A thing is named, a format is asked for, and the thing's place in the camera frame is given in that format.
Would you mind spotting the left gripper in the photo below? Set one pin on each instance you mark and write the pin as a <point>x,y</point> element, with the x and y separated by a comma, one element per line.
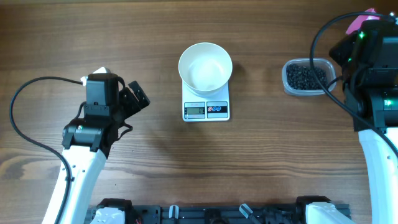
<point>127,95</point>

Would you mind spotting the pink scoop blue handle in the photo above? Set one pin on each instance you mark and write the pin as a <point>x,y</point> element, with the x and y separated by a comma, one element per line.
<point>356,24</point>

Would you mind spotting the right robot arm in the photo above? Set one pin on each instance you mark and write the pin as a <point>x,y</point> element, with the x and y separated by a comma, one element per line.
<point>368,59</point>

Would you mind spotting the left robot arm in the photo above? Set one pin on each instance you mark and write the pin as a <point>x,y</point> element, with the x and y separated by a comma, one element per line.
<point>87,142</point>

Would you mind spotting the white digital kitchen scale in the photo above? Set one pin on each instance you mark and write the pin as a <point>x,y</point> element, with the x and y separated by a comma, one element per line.
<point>205,108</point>

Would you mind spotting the white bowl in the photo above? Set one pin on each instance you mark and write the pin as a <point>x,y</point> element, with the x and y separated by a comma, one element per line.
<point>205,67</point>

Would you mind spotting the clear plastic container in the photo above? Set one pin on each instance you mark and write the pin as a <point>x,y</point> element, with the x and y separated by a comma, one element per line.
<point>324,70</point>

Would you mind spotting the black beans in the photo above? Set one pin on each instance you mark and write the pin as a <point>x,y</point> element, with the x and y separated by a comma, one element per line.
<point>301,78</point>

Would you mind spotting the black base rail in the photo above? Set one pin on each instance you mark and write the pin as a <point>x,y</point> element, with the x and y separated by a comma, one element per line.
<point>281,213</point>

